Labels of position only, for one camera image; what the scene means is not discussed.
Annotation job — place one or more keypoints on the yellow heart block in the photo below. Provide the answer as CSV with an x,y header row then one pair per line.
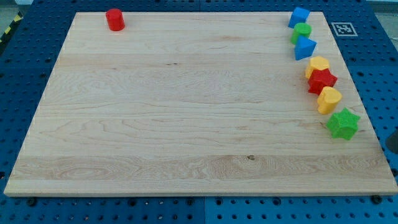
x,y
328,100

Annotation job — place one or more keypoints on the large wooden board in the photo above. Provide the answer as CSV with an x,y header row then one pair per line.
x,y
193,103

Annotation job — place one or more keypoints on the blue triangle block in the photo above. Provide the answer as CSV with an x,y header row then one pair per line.
x,y
304,47

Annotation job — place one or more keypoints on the red star block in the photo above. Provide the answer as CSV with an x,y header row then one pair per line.
x,y
320,79

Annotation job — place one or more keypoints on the red cylinder block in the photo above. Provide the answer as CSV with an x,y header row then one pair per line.
x,y
115,19

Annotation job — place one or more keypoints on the yellow hexagon block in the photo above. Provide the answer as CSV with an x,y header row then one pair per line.
x,y
316,63

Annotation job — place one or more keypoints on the green cylinder block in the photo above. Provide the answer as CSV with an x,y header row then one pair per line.
x,y
300,29

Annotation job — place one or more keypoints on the blue cube block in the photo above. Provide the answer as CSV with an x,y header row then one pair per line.
x,y
299,15

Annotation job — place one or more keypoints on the green star block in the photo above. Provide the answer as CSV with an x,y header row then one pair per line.
x,y
343,124

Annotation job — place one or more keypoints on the white fiducial marker tag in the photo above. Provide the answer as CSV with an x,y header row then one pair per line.
x,y
344,29

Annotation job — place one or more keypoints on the dark grey robot tool tip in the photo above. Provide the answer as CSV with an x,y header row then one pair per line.
x,y
392,142

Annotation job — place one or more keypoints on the yellow black hazard tape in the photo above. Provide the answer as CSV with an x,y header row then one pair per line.
x,y
10,30

